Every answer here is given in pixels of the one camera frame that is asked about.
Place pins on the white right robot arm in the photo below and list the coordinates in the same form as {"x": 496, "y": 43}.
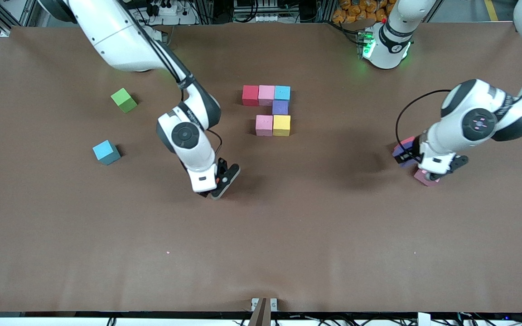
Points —
{"x": 125, "y": 36}

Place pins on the orange mesh bag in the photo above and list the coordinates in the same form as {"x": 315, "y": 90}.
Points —
{"x": 356, "y": 12}

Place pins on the yellow foam cube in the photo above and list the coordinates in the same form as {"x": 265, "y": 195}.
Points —
{"x": 282, "y": 125}

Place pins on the purple foam cube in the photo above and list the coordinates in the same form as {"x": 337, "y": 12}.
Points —
{"x": 280, "y": 107}
{"x": 397, "y": 151}

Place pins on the red foam cube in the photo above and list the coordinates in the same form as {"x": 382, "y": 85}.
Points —
{"x": 407, "y": 141}
{"x": 250, "y": 95}

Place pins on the grey electronics box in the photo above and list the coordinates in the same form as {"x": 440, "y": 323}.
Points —
{"x": 256, "y": 13}

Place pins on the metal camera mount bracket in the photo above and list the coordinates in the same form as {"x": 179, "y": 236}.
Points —
{"x": 264, "y": 305}

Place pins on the brown paper table cover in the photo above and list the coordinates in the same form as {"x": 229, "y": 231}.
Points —
{"x": 261, "y": 249}

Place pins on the white power strip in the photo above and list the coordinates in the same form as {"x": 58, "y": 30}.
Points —
{"x": 166, "y": 9}

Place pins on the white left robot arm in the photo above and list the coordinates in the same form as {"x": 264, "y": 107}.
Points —
{"x": 474, "y": 122}

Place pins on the blue foam cube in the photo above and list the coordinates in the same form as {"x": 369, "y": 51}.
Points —
{"x": 282, "y": 93}
{"x": 106, "y": 152}

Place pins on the green foam cube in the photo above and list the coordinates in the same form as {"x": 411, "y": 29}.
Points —
{"x": 124, "y": 100}

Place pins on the pink foam cube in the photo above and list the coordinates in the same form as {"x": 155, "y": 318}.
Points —
{"x": 266, "y": 95}
{"x": 424, "y": 179}
{"x": 264, "y": 125}

